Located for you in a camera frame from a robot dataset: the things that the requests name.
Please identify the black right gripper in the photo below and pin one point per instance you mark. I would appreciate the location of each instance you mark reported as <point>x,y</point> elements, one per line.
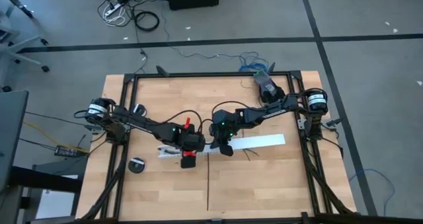
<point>223,134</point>

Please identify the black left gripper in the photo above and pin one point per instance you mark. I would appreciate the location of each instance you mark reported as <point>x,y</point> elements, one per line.
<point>193,143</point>

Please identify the white duct cover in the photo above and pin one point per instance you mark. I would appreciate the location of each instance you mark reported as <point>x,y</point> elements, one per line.
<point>257,141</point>

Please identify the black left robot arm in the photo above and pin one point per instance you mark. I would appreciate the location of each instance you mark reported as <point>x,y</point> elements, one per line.
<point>142,121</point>

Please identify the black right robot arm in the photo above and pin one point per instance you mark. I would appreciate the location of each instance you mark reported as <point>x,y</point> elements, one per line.
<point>274,110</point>

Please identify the grey metal mounting plate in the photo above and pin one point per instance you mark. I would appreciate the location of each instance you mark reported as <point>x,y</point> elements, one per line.
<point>92,129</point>
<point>301,124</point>

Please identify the small black device box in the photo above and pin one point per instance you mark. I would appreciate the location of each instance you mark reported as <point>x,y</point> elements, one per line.
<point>66,150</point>

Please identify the black bench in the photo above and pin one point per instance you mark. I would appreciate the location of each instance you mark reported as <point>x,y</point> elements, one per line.
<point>46,181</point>

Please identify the white power strip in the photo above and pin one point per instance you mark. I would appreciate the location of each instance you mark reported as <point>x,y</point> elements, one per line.
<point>112,10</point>

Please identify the grey desk top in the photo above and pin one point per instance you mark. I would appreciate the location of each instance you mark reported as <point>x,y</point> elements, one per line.
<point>11,134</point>

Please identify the grey office chair base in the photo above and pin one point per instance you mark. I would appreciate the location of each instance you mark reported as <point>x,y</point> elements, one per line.
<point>24,59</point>

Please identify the black metal stand leg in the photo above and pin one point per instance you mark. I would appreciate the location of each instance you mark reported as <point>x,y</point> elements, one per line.
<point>16,1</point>

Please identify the black camera with red clip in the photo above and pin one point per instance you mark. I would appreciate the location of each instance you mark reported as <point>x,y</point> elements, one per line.
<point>187,122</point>

